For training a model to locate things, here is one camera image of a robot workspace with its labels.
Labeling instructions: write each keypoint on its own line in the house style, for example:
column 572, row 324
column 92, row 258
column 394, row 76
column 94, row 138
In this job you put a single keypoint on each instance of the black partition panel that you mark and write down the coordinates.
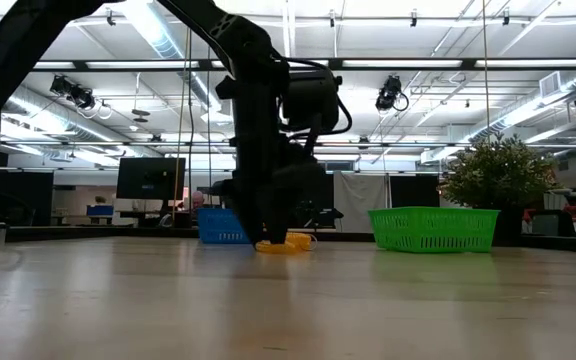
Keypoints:
column 35, row 197
column 414, row 190

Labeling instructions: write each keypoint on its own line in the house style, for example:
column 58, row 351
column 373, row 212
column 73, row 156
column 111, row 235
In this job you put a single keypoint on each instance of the blue background bin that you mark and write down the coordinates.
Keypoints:
column 100, row 210

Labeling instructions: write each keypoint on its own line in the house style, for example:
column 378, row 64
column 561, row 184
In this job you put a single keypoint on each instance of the grey curtain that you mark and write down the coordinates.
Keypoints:
column 360, row 200

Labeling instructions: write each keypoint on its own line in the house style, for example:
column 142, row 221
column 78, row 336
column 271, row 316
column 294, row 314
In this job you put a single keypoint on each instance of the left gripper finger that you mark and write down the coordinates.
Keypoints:
column 288, row 200
column 253, row 205

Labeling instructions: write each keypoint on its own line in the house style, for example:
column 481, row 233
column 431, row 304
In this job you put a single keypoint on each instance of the potted green plant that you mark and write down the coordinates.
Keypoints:
column 498, row 175

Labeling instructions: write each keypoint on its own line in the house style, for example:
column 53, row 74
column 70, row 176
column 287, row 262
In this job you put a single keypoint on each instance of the green plastic basket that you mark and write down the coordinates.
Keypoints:
column 433, row 230

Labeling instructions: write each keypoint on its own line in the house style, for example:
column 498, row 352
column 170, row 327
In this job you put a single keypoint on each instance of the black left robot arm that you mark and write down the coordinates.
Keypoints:
column 18, row 50

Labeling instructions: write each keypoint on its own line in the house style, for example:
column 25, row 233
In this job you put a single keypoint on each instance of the person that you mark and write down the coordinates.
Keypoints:
column 198, row 199

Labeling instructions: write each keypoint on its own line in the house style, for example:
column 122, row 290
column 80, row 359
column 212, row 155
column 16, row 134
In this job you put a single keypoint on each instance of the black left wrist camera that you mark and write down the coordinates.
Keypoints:
column 313, row 100

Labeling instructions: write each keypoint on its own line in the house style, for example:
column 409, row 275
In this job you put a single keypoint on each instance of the black background monitor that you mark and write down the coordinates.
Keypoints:
column 150, row 178

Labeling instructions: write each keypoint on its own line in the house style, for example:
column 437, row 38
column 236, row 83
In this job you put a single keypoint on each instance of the blue plastic basket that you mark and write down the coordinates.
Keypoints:
column 218, row 226

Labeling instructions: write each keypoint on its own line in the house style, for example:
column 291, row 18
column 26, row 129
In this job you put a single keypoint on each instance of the black aluminium table frame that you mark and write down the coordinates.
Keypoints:
column 118, row 233

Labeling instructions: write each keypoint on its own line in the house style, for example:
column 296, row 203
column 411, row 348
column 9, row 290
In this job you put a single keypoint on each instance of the black chair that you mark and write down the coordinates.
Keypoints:
column 553, row 222

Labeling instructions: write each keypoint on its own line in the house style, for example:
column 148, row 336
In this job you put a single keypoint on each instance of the black overhead light bar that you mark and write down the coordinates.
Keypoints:
column 418, row 64

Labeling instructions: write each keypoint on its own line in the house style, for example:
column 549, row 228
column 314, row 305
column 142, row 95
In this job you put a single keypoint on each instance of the silver air duct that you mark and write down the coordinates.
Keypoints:
column 48, row 115
column 533, row 107

